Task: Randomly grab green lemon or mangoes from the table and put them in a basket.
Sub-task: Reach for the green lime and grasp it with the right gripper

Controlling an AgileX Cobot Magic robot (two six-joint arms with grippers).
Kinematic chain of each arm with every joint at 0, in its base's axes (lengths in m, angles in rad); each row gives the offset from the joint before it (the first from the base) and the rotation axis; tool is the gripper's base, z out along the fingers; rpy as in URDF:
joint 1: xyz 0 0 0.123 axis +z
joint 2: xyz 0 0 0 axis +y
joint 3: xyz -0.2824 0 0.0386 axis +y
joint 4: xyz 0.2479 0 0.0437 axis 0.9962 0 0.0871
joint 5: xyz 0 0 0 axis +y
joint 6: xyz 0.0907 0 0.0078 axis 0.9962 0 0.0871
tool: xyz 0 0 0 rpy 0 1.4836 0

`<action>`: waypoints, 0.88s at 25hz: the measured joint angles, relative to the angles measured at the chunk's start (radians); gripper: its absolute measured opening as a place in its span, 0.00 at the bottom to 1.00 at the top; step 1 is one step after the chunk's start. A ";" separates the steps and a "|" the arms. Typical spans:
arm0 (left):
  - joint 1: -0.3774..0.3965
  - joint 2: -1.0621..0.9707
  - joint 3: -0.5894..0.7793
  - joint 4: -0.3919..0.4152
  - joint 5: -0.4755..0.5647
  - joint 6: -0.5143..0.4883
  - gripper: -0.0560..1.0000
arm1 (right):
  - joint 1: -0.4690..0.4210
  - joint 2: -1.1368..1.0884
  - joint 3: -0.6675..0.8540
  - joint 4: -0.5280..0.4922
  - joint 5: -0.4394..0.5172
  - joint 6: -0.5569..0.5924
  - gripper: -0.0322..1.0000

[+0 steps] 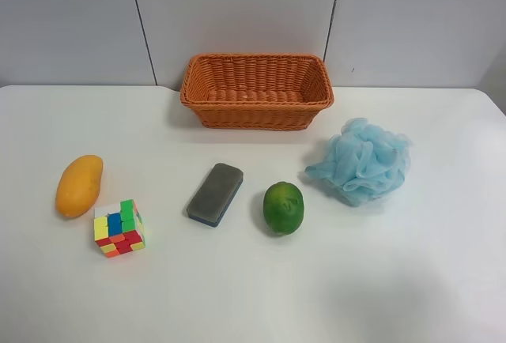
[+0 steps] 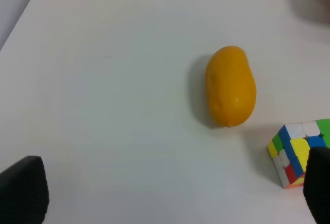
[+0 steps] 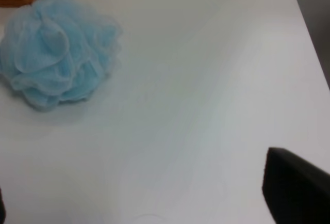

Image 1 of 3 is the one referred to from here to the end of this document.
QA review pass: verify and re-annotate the light blue bath pouf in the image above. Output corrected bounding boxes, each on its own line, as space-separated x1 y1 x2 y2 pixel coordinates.
305 118 410 207

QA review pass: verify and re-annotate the green lemon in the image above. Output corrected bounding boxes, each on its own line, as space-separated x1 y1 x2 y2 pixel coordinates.
262 182 304 236

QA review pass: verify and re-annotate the orange woven basket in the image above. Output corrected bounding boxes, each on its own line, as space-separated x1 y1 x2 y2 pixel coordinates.
180 53 334 131

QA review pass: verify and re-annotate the multicolour puzzle cube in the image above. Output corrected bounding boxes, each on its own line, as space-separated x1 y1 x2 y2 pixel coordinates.
93 199 146 258

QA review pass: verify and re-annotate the grey blue board eraser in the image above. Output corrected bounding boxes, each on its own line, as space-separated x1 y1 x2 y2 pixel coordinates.
186 163 244 228

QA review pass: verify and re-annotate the yellow mango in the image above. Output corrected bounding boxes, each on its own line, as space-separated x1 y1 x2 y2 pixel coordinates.
55 155 104 219

